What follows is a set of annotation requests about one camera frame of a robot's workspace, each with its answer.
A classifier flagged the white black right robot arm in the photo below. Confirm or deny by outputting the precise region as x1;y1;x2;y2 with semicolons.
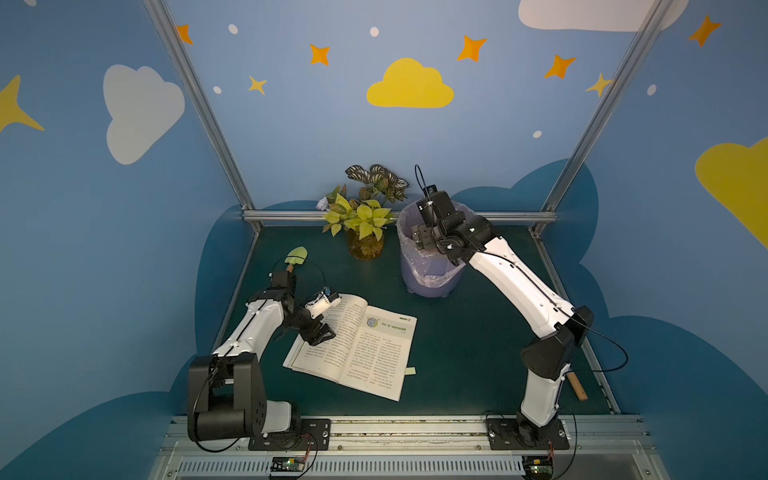
417;185;594;430

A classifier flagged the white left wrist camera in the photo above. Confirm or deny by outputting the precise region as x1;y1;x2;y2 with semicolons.
305;287;340;319

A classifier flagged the left aluminium upright post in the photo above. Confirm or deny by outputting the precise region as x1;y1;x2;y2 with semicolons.
143;0;262;235

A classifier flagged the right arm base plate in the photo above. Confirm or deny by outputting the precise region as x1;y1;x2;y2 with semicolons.
484;417;570;451

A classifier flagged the aluminium back frame rail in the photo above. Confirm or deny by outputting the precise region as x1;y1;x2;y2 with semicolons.
242;209;558;226

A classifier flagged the aluminium upright post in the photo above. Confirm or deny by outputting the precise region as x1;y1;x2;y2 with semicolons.
532;0;673;239
143;0;262;235

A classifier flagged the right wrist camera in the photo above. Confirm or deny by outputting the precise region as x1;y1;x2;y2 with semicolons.
417;191;442;228

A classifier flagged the glass vase with plants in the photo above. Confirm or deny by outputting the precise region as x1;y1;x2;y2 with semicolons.
315;164;409;261

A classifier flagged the aluminium front rail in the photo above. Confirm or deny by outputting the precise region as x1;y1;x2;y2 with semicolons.
149;414;669;479

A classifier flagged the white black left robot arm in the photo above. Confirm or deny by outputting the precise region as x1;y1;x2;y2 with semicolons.
187;269;340;447

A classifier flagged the right controller board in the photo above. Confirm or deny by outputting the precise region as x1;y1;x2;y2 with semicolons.
522;456;554;480

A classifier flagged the right aluminium upright post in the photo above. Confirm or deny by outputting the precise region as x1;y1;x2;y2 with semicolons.
532;0;673;239

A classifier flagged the lilac bin liner bag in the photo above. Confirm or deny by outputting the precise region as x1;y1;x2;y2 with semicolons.
396;200;475;290

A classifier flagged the controller board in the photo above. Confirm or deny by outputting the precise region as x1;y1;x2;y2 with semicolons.
269;457;308;476
522;456;554;480

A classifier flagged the left controller board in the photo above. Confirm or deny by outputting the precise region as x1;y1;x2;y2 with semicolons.
269;457;308;476

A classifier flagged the book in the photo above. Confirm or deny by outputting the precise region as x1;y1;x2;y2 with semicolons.
283;294;417;402

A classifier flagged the green rake wooden handle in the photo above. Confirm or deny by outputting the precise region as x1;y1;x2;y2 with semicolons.
566;372;589;401

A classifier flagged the green trowel wooden handle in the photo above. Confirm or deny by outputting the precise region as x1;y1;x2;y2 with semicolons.
284;246;308;273

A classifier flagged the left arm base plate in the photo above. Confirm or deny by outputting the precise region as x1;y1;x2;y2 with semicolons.
248;418;332;452

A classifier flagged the purple trash bin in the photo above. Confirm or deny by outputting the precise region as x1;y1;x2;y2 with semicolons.
396;200;475;299

